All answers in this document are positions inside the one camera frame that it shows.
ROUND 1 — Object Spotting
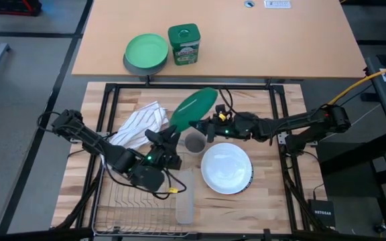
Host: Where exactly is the wire dish rack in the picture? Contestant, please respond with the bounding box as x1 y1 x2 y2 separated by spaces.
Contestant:
91 151 196 238

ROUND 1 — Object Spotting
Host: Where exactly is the blue striped plate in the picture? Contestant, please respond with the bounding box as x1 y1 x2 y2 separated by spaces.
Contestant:
236 160 255 195

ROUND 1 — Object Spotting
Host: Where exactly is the clear plastic cutlery holder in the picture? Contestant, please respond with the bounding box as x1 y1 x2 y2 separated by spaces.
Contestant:
175 169 195 225

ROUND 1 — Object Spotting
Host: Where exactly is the yellow cable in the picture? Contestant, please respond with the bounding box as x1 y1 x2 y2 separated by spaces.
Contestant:
328 61 386 105

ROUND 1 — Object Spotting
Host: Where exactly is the light wood desk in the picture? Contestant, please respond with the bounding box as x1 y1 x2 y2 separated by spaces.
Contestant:
71 0 367 80

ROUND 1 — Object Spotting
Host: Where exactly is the white label plate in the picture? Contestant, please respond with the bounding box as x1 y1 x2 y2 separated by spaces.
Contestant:
263 0 292 9

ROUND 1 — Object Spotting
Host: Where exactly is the black and red crate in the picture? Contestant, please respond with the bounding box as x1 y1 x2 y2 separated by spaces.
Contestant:
0 0 43 17

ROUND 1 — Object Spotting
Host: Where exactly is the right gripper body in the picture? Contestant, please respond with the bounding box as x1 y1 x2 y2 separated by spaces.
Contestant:
206 104 259 143

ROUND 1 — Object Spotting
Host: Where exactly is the grey patterned mug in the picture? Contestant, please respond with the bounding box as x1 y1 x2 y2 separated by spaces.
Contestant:
183 131 207 155

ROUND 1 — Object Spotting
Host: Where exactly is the black network switch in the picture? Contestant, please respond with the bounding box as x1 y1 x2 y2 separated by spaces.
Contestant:
307 199 336 228

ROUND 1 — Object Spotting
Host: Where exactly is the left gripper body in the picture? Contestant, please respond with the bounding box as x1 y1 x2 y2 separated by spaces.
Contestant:
142 135 183 171

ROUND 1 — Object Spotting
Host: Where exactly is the black metal table frame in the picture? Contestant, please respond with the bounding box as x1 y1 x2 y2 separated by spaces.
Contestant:
50 76 340 241

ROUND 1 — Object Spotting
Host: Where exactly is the dark green plate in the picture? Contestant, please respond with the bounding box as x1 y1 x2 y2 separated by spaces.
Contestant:
169 87 219 133

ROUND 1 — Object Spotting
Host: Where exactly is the white striped dish towel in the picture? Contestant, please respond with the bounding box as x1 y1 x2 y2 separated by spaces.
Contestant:
107 101 170 151

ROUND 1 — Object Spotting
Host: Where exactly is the green detergent tub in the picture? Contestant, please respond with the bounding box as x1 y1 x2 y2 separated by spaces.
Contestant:
168 23 201 66

